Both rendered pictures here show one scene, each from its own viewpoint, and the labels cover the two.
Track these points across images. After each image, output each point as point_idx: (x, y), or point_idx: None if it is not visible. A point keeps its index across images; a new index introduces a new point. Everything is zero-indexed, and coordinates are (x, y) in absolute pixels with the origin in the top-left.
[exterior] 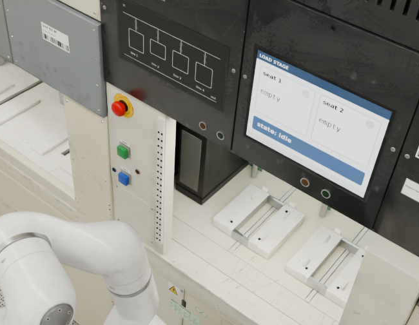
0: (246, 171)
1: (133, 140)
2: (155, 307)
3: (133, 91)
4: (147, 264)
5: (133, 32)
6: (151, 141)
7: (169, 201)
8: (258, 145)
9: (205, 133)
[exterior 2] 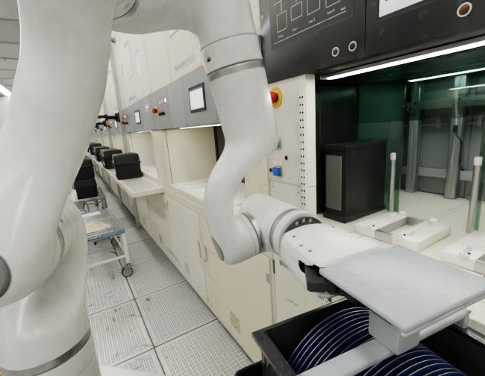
0: (383, 212)
1: (283, 127)
2: (268, 127)
3: (280, 74)
4: (254, 31)
5: (279, 16)
6: (295, 116)
7: (312, 180)
8: (395, 17)
9: (338, 58)
